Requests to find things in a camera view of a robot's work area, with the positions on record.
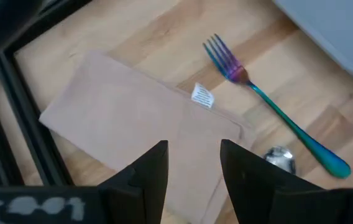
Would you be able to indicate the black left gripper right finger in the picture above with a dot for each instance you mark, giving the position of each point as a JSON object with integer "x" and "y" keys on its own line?
{"x": 248, "y": 183}

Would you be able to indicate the iridescent metal fork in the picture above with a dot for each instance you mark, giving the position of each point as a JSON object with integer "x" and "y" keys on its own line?
{"x": 276, "y": 109}

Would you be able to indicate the beige cloth napkin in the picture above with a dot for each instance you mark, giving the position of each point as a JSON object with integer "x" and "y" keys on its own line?
{"x": 126, "y": 124}

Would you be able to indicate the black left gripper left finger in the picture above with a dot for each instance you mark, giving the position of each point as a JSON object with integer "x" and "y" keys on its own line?
{"x": 142, "y": 186}

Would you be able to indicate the grey plastic tray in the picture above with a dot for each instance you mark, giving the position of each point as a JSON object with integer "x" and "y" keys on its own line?
{"x": 335, "y": 31}

